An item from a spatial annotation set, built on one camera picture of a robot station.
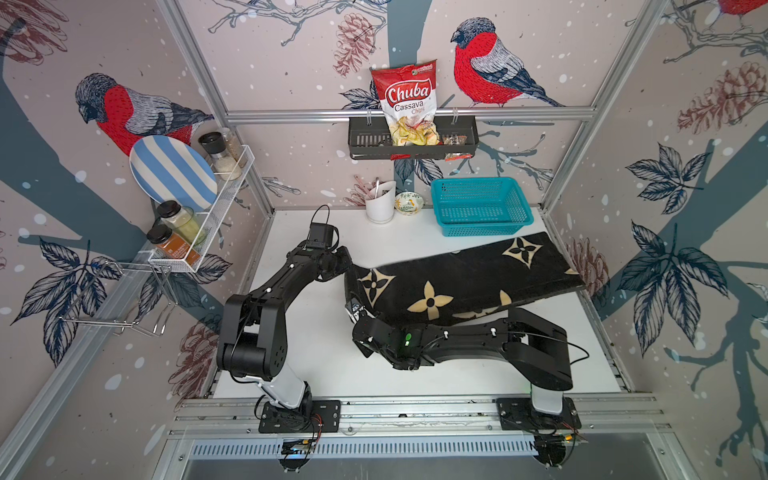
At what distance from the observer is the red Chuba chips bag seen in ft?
2.61

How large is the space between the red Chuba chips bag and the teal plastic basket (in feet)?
1.05

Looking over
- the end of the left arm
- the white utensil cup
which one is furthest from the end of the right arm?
the white utensil cup

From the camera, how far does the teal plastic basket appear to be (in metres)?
1.13

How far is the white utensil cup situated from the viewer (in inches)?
44.0
